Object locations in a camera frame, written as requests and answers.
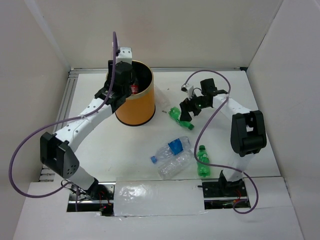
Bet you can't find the purple cable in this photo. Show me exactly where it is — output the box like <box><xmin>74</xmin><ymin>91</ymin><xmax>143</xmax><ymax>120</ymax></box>
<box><xmin>8</xmin><ymin>31</ymin><xmax>120</xmax><ymax>199</ymax></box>
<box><xmin>183</xmin><ymin>69</ymin><xmax>259</xmax><ymax>215</ymax></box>

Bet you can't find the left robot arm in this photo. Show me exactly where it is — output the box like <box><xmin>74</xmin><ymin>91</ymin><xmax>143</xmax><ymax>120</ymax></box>
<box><xmin>40</xmin><ymin>61</ymin><xmax>136</xmax><ymax>200</ymax></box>

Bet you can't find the green bottle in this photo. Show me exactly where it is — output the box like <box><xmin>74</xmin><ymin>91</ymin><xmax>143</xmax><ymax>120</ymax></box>
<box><xmin>168</xmin><ymin>106</ymin><xmax>195</xmax><ymax>131</ymax></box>
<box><xmin>196</xmin><ymin>145</ymin><xmax>211</xmax><ymax>178</ymax></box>

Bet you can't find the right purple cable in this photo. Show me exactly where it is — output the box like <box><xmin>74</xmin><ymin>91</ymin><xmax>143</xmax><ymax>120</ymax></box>
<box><xmin>183</xmin><ymin>69</ymin><xmax>259</xmax><ymax>215</ymax></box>

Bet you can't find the clear bottle blue label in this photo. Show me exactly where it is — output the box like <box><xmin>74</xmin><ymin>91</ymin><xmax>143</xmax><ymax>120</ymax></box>
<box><xmin>150</xmin><ymin>136</ymin><xmax>191</xmax><ymax>164</ymax></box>

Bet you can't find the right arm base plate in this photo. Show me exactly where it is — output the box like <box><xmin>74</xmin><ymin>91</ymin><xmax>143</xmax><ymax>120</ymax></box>
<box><xmin>197</xmin><ymin>180</ymin><xmax>251</xmax><ymax>210</ymax></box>

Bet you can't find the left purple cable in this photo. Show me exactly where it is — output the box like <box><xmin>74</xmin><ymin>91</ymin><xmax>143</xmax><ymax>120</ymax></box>
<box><xmin>8</xmin><ymin>31</ymin><xmax>120</xmax><ymax>199</ymax></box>

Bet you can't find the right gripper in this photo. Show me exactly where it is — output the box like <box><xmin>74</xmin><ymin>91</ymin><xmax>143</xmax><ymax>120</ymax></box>
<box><xmin>180</xmin><ymin>91</ymin><xmax>210</xmax><ymax>122</ymax></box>

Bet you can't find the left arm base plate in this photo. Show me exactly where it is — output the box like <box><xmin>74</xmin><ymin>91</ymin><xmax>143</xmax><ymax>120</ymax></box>
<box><xmin>66</xmin><ymin>182</ymin><xmax>116</xmax><ymax>217</ymax></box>

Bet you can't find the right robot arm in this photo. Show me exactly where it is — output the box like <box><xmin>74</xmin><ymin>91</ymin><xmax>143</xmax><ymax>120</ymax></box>
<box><xmin>179</xmin><ymin>78</ymin><xmax>267</xmax><ymax>196</ymax></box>

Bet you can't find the clear bottle red cap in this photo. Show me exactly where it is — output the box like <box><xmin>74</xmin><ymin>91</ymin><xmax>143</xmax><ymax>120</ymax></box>
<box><xmin>130</xmin><ymin>79</ymin><xmax>139</xmax><ymax>95</ymax></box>

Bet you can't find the large clear crushed bottle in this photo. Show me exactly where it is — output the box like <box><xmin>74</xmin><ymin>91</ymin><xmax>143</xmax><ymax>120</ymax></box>
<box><xmin>157</xmin><ymin>149</ymin><xmax>194</xmax><ymax>180</ymax></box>

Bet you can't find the orange cylindrical bin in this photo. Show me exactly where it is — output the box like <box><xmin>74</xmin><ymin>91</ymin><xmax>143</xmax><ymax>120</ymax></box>
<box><xmin>112</xmin><ymin>60</ymin><xmax>156</xmax><ymax>126</ymax></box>

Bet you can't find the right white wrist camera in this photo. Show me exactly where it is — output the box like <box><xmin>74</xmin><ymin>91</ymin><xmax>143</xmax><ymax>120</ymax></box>
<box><xmin>181</xmin><ymin>83</ymin><xmax>194</xmax><ymax>100</ymax></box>

